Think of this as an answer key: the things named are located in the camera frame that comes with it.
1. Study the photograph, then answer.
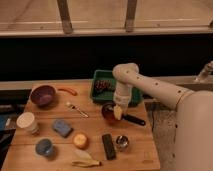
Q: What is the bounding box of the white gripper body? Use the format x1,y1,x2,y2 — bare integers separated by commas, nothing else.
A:
113,82,132,109

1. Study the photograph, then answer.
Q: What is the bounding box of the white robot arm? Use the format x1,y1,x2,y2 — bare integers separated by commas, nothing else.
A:
113,63,213,171

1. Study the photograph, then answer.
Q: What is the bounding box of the green plastic tray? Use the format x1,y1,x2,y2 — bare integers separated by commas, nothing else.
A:
89,69,144,107

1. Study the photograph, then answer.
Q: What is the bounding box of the dark grapes bunch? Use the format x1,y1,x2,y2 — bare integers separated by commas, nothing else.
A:
95,80,111,93

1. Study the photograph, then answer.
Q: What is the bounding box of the small metal cup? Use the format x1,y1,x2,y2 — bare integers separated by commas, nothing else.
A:
116,135,129,150

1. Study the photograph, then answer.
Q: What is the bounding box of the black rectangular block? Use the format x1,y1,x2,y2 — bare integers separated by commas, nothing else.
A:
102,134,116,160

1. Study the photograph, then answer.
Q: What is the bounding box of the orange carrot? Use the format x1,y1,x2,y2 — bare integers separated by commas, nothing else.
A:
58,88,78,96

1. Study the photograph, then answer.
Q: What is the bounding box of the metal spoon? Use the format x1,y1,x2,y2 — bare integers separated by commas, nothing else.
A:
66,102,89,118

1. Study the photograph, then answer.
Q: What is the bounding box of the orange fruit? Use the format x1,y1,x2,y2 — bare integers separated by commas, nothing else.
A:
73,133,88,149

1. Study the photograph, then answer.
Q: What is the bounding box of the blue sponge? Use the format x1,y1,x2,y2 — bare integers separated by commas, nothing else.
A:
52,119,73,138

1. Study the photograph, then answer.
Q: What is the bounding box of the yellow banana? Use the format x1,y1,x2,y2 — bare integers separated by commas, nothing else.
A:
71,149,101,168

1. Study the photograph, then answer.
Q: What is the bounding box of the right chair leg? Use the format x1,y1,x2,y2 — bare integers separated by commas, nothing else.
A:
124,0,137,32

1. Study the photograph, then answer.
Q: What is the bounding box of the chair leg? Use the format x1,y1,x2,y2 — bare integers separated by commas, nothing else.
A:
124,0,137,32
57,0,73,34

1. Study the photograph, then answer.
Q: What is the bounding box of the blue cup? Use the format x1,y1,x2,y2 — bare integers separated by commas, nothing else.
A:
35,139,53,157

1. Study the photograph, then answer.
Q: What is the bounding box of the white paper cup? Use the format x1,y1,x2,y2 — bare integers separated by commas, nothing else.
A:
16,112,39,134

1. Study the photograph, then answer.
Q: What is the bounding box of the left chair leg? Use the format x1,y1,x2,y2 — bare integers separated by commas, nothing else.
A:
57,0,73,34

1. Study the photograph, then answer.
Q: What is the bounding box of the small black-handled pan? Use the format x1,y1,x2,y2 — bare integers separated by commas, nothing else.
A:
101,102,146,126

